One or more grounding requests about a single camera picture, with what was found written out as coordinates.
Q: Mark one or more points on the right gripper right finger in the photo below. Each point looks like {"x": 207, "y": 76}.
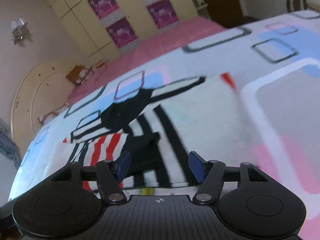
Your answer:
{"x": 209, "y": 174}

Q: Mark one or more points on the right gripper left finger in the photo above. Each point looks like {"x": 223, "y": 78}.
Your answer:
{"x": 109, "y": 175}

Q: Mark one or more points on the striped black white red sweater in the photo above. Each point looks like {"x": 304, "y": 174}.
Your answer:
{"x": 159, "y": 127}

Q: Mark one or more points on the orange patterned pillow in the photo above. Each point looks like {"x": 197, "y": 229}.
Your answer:
{"x": 80, "y": 74}

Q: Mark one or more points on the grey blue curtain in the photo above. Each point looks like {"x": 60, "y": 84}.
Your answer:
{"x": 8, "y": 148}

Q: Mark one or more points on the cream wooden headboard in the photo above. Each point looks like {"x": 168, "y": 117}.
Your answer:
{"x": 43, "y": 89}

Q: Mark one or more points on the patterned grey bed sheet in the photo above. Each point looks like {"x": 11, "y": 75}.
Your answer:
{"x": 274, "y": 194}

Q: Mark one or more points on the purple poster lower left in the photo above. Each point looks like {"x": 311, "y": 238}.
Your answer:
{"x": 121, "y": 33}

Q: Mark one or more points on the pink bed sheet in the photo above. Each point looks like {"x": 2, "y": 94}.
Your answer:
{"x": 180, "y": 35}

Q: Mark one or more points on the cream yellow wardrobe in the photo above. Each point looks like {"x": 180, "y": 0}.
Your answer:
{"x": 90, "y": 33}

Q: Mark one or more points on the purple poster lower right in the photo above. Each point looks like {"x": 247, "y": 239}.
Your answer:
{"x": 162, "y": 13}

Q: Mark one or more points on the purple poster upper left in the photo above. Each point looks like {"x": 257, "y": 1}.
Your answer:
{"x": 102, "y": 8}

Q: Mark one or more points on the dark brown door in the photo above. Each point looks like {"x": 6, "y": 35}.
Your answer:
{"x": 227, "y": 13}

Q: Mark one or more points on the wall lamp fixture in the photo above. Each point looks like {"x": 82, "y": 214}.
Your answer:
{"x": 19, "y": 30}

